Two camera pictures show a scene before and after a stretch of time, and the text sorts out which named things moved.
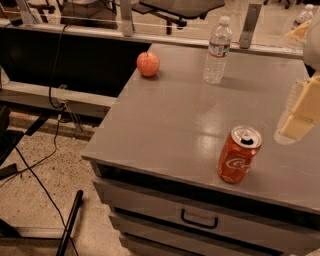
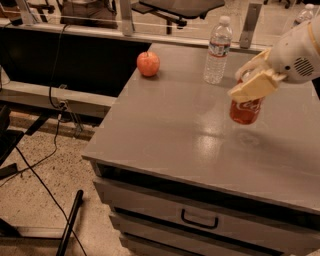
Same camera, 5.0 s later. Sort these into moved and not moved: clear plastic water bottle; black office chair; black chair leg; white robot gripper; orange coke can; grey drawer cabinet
Moved: orange coke can; white robot gripper
Not moved: clear plastic water bottle; black office chair; grey drawer cabinet; black chair leg
